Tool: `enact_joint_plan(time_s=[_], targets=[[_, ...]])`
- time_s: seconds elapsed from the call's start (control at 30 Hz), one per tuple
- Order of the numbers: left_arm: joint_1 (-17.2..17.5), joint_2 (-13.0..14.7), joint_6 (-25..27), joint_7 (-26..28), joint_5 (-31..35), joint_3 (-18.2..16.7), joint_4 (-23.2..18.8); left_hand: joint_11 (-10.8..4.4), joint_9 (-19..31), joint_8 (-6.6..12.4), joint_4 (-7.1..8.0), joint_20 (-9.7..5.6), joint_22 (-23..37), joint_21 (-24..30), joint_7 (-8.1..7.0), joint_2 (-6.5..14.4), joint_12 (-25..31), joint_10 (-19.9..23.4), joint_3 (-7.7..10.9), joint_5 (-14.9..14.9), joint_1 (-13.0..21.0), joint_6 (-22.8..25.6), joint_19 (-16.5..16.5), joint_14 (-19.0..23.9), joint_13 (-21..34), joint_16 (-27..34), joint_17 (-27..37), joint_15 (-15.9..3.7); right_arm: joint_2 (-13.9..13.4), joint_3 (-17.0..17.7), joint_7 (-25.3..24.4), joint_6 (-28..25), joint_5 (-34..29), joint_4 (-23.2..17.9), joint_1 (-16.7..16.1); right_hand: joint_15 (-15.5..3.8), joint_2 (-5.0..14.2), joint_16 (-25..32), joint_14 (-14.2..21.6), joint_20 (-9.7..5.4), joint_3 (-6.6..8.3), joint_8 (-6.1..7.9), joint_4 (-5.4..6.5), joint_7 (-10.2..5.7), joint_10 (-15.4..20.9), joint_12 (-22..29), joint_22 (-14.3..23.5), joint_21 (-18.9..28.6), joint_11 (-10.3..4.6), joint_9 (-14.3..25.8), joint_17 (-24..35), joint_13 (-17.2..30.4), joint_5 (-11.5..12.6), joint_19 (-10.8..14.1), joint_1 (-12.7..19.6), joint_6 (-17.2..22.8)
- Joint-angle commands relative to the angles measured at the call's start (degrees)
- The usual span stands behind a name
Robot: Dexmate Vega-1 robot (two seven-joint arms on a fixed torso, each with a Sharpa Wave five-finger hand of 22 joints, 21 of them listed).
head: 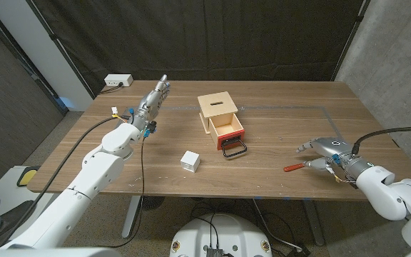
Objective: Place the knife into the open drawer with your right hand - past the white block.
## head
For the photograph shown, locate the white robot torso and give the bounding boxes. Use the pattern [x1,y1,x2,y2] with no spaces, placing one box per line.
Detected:
[169,213,273,257]

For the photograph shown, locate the white power strip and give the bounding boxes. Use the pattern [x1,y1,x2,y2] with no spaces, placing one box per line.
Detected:
[103,74,134,88]

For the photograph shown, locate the red handled knife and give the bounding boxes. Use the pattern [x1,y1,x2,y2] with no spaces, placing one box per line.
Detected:
[283,162,308,173]

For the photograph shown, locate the grey table leg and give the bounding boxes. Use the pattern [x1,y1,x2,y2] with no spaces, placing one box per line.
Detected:
[301,199,325,247]
[121,195,142,239]

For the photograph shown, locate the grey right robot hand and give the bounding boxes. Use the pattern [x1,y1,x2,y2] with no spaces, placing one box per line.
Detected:
[296,137,353,172]

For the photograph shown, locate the wooden drawer red front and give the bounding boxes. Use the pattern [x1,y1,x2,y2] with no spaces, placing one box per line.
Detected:
[208,113,245,151]

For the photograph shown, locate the black power strip cable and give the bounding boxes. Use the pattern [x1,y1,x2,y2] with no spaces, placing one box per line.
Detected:
[100,82,124,95]

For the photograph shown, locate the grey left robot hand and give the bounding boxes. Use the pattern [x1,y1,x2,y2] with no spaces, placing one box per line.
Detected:
[130,74,171,131]

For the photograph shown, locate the black metal drawer handle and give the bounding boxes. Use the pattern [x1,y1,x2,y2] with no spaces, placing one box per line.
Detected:
[221,137,248,160]

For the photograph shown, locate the black round floor fan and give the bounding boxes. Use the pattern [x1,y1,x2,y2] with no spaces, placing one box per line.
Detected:
[139,196,166,212]

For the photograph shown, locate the dark shoe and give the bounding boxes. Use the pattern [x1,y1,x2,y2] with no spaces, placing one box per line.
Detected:
[0,199,37,248]

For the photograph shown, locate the black backdrop pole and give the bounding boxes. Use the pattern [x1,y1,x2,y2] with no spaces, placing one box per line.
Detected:
[330,0,371,82]
[25,0,96,100]

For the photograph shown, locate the yellow foot pedal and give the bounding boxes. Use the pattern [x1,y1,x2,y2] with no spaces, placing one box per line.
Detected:
[16,167,39,188]

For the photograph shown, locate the white block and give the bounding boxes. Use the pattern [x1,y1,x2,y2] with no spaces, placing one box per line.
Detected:
[180,150,201,173]

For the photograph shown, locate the wooden box with slot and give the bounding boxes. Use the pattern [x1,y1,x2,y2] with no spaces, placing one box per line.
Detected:
[197,91,238,135]

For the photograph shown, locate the black floor cables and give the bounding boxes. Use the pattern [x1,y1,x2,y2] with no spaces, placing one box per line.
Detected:
[190,198,310,257]

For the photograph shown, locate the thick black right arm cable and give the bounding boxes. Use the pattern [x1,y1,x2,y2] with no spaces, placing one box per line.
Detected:
[350,126,411,156]

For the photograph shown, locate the thin black hanging cable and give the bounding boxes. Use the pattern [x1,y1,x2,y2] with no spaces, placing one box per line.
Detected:
[96,137,146,249]

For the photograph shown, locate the black backdrop curtain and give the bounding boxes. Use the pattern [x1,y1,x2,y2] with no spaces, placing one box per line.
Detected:
[25,0,370,97]

